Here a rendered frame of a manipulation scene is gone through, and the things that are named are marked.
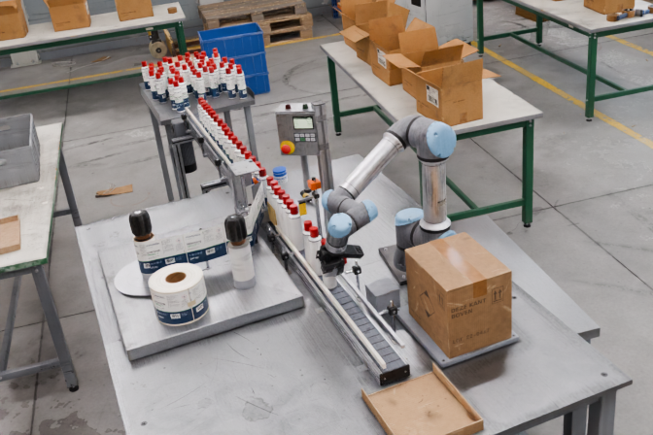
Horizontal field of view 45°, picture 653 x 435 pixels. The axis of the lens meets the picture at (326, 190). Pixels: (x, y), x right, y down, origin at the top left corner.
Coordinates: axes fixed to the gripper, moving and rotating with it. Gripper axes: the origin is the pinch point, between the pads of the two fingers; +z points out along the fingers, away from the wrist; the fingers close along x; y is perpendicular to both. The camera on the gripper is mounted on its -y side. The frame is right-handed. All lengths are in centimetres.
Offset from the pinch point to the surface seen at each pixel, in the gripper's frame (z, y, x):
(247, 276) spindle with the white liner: 16.0, 27.6, -17.5
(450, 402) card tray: -19, -10, 64
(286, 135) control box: -12, -2, -58
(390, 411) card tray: -17, 8, 59
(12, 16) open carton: 293, 93, -509
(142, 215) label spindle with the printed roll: 9, 59, -52
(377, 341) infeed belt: -6.7, -1.4, 32.8
